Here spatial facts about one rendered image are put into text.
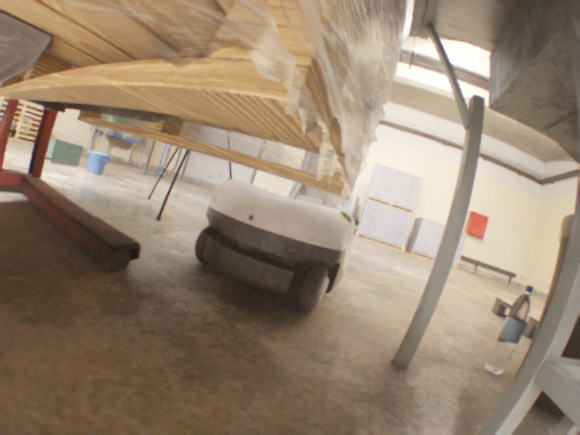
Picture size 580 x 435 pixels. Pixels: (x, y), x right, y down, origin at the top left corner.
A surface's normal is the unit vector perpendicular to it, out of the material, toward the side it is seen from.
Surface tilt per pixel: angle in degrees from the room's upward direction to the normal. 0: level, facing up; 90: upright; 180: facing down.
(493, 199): 90
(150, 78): 90
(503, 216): 90
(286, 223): 89
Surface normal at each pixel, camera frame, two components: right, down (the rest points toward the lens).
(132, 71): -0.27, -0.03
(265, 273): -0.07, 0.04
